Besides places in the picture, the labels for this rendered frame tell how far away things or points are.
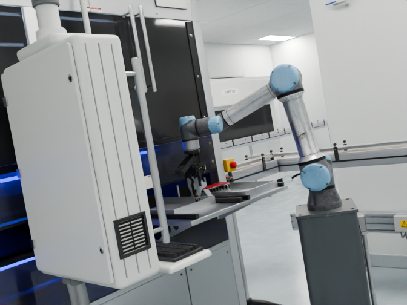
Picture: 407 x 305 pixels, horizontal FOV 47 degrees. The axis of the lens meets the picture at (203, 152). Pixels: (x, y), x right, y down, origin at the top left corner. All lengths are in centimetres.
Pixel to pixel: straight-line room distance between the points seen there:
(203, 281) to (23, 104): 131
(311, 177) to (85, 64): 101
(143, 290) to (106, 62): 114
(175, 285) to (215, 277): 29
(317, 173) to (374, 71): 170
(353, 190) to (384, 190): 24
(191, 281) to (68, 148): 118
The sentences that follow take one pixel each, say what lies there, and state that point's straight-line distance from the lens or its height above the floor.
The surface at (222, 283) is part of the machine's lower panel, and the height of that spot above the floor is 39.
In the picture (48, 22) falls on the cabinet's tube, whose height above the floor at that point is 164.
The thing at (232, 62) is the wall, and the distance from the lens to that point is 1040.
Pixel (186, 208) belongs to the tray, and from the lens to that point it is 198.
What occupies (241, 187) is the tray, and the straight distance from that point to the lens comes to 244.
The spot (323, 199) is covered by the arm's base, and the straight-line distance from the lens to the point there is 208.
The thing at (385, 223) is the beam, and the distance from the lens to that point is 300.
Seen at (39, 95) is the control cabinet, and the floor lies 141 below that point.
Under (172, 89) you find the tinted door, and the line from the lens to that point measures 237.
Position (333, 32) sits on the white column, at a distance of 364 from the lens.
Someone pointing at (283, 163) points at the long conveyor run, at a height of 90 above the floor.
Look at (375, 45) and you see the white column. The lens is 351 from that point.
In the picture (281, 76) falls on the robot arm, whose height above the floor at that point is 138.
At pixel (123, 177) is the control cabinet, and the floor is 112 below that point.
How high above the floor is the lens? 123
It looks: 3 degrees down
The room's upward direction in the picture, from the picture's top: 10 degrees counter-clockwise
